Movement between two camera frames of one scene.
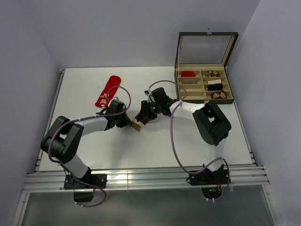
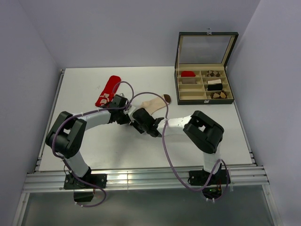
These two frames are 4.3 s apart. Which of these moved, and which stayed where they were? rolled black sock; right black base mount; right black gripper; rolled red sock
Moved: right black gripper
Stayed: rolled black sock; rolled red sock; right black base mount
